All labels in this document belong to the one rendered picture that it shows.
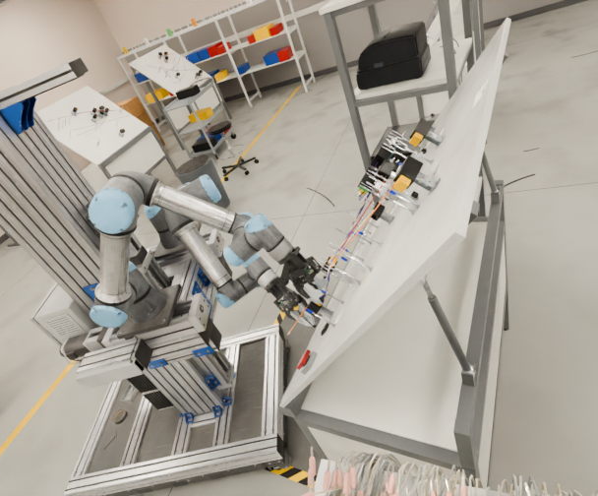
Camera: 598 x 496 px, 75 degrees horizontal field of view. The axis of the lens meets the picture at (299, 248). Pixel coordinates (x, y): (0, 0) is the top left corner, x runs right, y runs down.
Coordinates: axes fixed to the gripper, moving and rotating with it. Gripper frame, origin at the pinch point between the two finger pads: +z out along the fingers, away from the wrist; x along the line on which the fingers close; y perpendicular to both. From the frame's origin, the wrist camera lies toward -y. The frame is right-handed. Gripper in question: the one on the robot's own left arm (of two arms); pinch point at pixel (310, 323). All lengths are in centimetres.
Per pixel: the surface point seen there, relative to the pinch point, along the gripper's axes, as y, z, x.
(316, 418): 1.5, 25.0, -21.2
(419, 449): 12, 51, 0
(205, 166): -244, -238, -11
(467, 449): 27, 55, 13
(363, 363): -11.0, 23.5, 2.3
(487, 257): -9, 27, 62
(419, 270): 73, 15, 33
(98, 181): -292, -375, -134
